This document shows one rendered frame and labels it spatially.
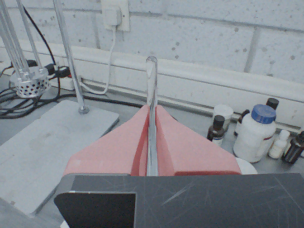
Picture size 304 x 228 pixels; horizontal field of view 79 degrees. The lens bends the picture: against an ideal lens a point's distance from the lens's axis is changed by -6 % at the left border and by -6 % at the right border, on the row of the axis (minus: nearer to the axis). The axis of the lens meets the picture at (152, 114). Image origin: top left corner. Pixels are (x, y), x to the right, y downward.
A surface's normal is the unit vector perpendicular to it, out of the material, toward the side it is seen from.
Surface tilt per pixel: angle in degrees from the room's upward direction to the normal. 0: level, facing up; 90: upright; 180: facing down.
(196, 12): 90
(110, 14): 90
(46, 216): 0
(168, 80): 90
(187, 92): 90
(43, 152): 0
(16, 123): 0
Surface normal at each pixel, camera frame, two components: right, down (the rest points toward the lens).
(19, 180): 0.00, -0.79
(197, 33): -0.40, 0.56
